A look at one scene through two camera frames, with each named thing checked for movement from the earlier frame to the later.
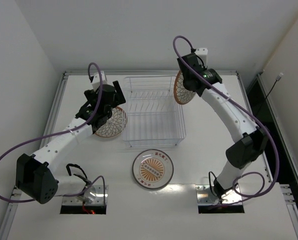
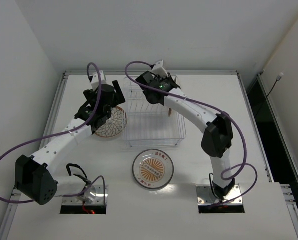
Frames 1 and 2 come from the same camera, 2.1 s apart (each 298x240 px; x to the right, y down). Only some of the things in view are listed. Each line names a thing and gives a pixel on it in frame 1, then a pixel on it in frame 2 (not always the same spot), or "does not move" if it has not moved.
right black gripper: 191,83 → 172,83
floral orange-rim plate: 116,125 does not move
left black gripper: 119,92 does not move
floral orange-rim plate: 182,96 → 169,109
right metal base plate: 205,196 does not move
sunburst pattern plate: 152,169 does not move
